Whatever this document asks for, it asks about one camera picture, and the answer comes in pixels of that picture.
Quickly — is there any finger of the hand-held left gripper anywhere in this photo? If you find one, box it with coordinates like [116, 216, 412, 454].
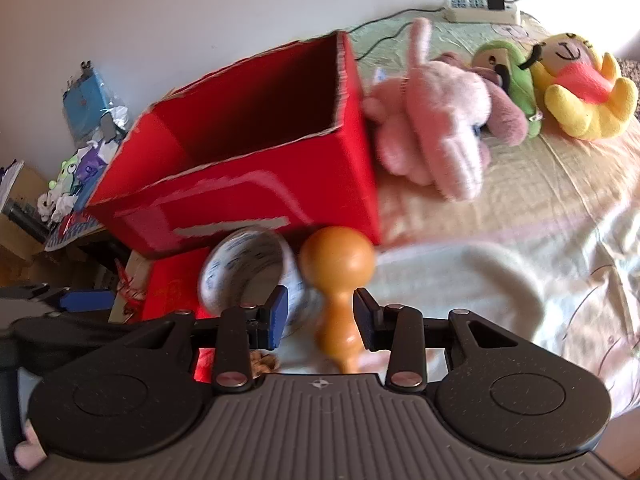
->
[57, 288, 117, 312]

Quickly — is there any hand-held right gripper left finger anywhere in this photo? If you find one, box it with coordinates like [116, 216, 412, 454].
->
[125, 286, 290, 393]

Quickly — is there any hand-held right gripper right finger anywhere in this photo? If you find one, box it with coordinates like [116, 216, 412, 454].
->
[352, 288, 521, 392]

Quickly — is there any red and white ornament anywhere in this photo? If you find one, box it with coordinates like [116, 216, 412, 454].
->
[107, 252, 151, 323]

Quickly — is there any brown pine cone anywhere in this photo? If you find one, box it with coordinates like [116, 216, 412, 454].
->
[248, 350, 281, 378]

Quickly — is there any clear tape roll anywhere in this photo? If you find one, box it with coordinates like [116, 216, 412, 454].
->
[198, 227, 321, 336]

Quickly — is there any orange wooden gourd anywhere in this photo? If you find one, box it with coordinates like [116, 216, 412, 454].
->
[298, 226, 377, 375]

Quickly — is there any red envelope packet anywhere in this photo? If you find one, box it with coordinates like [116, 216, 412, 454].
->
[140, 247, 216, 383]

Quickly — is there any red cardboard box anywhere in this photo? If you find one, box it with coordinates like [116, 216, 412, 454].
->
[87, 30, 383, 261]

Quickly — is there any person's left hand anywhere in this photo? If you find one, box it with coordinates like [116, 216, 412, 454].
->
[14, 422, 48, 471]

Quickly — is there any blue patterned table mat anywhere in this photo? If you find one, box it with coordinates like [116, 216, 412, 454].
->
[44, 210, 107, 252]

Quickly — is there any small white plush figure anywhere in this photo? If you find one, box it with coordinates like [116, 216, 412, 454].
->
[37, 191, 72, 222]

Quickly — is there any purple tissue pack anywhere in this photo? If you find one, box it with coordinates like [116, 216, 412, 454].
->
[80, 152, 108, 183]

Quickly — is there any small green plush figure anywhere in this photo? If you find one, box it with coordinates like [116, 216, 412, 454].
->
[61, 156, 85, 182]

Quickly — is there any blue plastic packet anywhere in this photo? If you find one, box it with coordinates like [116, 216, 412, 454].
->
[62, 60, 108, 141]

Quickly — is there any pink plush rabbit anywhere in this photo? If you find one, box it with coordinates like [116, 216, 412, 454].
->
[361, 17, 493, 203]

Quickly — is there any green plush toy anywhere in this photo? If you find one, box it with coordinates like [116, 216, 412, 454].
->
[472, 40, 543, 140]

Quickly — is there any yellow plush tiger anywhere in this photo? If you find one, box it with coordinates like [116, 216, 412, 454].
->
[530, 31, 640, 141]

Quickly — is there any white power strip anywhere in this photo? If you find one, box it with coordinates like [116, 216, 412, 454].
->
[444, 0, 521, 25]

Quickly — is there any dark patterned blanket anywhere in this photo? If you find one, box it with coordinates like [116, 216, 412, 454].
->
[617, 57, 640, 122]

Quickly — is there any black charger cable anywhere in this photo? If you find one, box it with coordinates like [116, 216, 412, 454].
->
[347, 0, 501, 58]

